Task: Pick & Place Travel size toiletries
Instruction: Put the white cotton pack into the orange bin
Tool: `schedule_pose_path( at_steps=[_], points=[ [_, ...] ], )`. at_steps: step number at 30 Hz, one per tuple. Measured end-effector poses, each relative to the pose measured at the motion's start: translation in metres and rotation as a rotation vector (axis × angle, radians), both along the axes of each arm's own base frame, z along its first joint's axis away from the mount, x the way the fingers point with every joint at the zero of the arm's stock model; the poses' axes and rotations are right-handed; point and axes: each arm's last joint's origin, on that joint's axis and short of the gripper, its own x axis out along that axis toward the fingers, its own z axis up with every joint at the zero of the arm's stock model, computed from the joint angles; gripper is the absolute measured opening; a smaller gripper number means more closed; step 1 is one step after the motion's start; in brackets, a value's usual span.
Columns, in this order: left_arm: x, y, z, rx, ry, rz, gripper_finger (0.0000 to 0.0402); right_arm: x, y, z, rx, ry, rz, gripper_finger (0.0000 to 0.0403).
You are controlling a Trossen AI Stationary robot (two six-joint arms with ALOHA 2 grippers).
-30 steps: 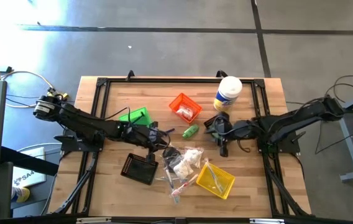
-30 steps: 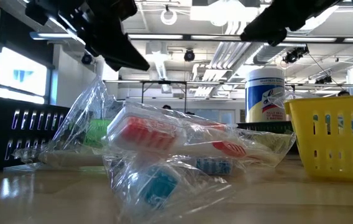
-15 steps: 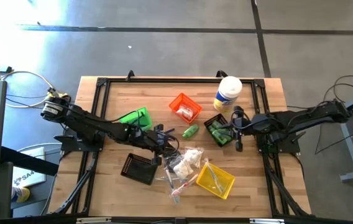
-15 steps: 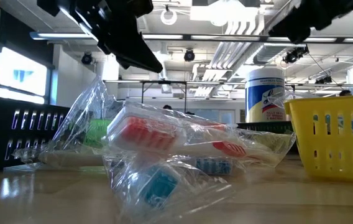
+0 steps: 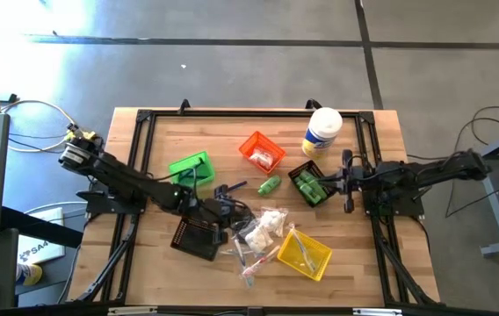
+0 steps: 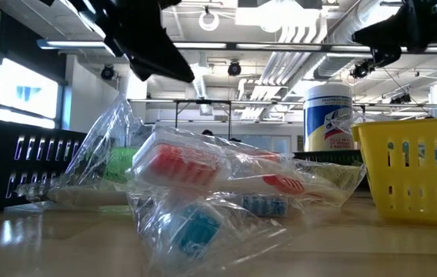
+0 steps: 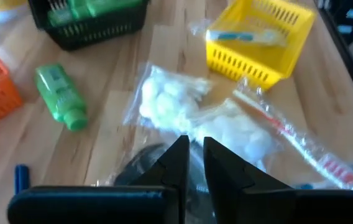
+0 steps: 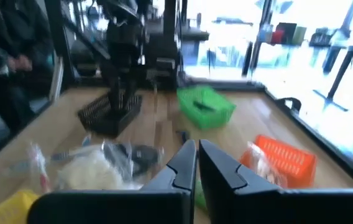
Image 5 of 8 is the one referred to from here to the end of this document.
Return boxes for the black plastic basket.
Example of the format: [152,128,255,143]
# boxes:
[170,217,228,262]
[287,159,339,209]

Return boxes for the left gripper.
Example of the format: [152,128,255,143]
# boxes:
[194,180,254,232]

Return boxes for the white printed box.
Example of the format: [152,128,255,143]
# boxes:
[15,207,67,265]

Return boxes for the yellow plastic basket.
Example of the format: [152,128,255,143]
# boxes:
[277,227,334,283]

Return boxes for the bagged white cotton balls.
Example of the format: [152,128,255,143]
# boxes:
[259,207,290,239]
[249,147,276,171]
[243,225,275,255]

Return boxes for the Lysol wipes canister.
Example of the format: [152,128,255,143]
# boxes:
[300,106,344,160]

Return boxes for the orange plastic basket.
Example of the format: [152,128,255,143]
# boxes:
[238,130,287,176]

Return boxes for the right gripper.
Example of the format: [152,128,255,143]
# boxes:
[340,149,380,215]

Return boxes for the bagged black round pad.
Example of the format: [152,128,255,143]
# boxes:
[231,215,260,243]

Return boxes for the green plastic basket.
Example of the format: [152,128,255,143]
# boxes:
[168,150,216,189]

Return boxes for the silver bracket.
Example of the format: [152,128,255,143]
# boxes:
[107,306,158,316]
[352,308,403,316]

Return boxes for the bagged red white toothbrush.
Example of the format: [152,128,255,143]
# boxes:
[241,244,282,278]

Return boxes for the black aluminium table frame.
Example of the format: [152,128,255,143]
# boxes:
[73,108,442,308]

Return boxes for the black stand beam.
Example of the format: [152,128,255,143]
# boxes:
[1,205,84,249]

